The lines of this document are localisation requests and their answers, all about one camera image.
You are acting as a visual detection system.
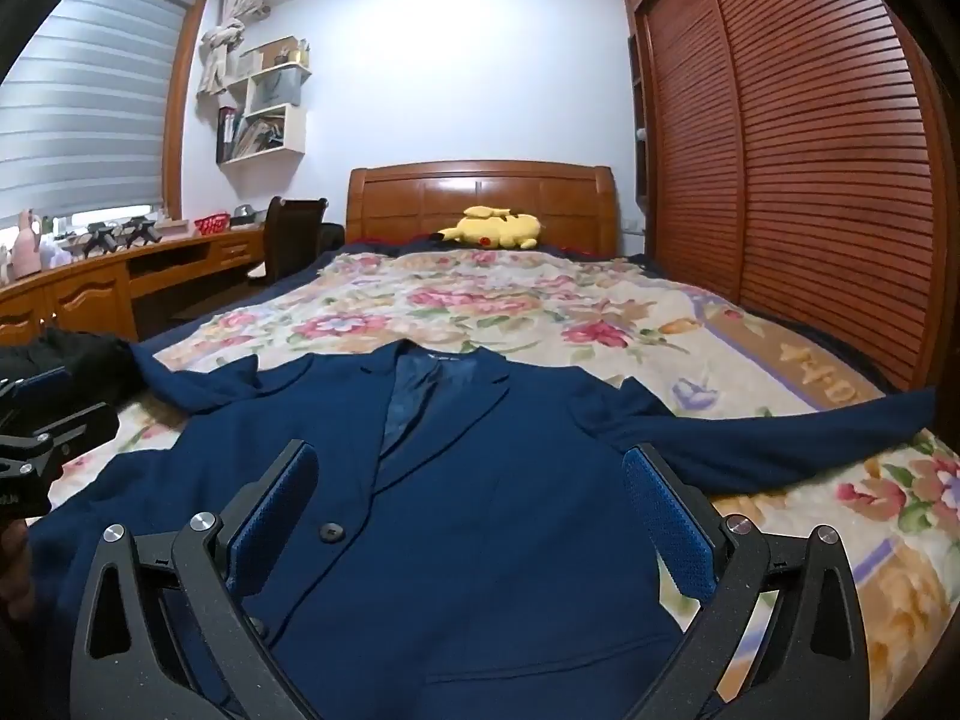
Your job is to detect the navy blue suit jacket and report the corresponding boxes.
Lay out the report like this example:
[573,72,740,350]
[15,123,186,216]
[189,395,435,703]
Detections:
[20,341,934,718]

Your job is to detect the person's left hand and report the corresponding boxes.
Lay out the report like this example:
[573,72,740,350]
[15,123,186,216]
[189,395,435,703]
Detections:
[0,520,36,619]

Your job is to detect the black folded garment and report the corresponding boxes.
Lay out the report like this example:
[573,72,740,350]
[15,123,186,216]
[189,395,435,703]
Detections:
[2,327,146,408]

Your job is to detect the wooden desk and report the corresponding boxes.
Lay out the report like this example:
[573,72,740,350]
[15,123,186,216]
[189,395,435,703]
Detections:
[2,226,263,346]

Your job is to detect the floral bed blanket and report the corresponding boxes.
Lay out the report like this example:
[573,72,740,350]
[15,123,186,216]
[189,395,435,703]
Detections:
[55,249,958,718]

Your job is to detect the red basket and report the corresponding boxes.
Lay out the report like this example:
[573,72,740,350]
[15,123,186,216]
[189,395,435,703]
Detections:
[194,211,231,236]

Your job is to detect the grey window blind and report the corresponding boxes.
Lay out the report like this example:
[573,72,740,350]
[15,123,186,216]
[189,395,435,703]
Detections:
[2,0,195,221]

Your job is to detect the dark wooden chair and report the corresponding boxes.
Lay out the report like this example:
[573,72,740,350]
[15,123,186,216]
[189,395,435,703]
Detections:
[247,197,327,286]

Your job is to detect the tied beige curtain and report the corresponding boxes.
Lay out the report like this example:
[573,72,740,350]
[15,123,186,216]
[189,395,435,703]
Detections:
[197,0,270,96]

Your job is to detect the yellow Pikachu plush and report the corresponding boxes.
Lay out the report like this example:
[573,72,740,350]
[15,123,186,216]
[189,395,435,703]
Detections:
[436,206,542,250]

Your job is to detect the wooden headboard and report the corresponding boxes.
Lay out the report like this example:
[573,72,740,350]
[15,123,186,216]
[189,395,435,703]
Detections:
[345,160,620,259]

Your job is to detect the red-brown louvered wardrobe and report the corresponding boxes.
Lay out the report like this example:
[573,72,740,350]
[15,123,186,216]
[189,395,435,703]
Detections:
[626,0,958,388]

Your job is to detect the white wall shelf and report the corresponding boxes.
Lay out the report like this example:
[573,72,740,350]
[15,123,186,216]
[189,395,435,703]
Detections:
[217,36,313,166]

